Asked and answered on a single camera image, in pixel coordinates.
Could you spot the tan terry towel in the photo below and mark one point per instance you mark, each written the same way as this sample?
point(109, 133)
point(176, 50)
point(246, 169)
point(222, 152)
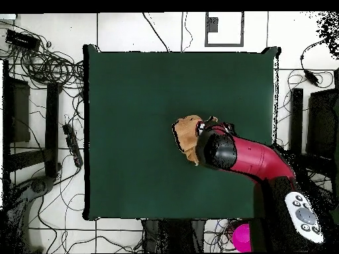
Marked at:
point(185, 135)

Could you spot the dark green table cloth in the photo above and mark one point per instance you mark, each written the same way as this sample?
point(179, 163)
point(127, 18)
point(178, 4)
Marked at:
point(132, 105)

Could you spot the black metal frame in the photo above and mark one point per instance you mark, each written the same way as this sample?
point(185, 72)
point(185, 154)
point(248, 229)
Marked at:
point(51, 127)
point(296, 119)

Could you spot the grey square floor frame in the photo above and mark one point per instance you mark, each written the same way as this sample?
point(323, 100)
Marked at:
point(224, 45)

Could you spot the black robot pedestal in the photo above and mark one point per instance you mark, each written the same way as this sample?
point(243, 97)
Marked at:
point(172, 235)

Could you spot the pink plastic cup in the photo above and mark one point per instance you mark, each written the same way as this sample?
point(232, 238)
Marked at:
point(241, 238)

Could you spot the black electronics box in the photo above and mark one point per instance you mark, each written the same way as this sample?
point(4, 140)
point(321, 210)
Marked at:
point(22, 39)

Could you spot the grey chair base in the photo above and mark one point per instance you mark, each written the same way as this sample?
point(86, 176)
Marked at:
point(37, 186)

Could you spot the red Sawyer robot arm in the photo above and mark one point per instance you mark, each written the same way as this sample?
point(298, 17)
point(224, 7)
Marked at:
point(254, 156)

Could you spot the black power strip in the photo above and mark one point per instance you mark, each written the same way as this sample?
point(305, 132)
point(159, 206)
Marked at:
point(72, 145)

